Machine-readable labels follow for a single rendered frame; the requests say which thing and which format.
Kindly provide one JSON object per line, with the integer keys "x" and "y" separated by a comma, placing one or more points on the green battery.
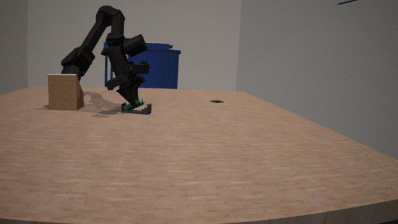
{"x": 138, "y": 103}

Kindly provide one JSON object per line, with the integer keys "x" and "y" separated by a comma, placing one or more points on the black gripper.
{"x": 128, "y": 86}

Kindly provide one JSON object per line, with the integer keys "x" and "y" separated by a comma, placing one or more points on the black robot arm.
{"x": 79, "y": 60}

